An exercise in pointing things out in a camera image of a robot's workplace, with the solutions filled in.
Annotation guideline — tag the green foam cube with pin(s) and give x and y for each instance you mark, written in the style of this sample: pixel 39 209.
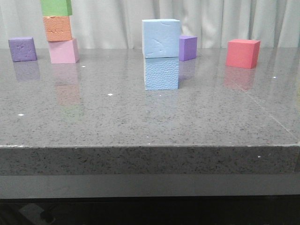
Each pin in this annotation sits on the green foam cube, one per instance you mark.
pixel 56 7

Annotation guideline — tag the dented purple foam cube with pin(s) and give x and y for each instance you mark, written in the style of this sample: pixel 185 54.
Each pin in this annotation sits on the dented purple foam cube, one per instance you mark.
pixel 22 49

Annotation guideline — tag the grey curtain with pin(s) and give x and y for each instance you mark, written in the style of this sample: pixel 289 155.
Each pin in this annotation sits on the grey curtain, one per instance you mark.
pixel 117 24

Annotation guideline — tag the red foam cube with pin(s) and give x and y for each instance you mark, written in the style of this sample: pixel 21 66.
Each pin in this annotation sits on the red foam cube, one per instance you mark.
pixel 242 53

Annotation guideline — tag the light blue foam cube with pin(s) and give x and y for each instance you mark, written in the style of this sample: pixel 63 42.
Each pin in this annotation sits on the light blue foam cube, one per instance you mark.
pixel 161 73
pixel 160 38

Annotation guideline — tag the smooth purple foam cube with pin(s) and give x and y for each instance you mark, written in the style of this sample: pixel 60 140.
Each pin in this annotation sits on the smooth purple foam cube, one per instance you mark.
pixel 187 47

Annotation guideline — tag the pink foam cube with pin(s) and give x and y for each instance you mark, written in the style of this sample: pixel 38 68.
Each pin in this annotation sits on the pink foam cube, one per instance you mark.
pixel 63 52

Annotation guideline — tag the stacked orange foam cube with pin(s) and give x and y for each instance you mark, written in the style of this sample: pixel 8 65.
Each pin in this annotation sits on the stacked orange foam cube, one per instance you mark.
pixel 57 28

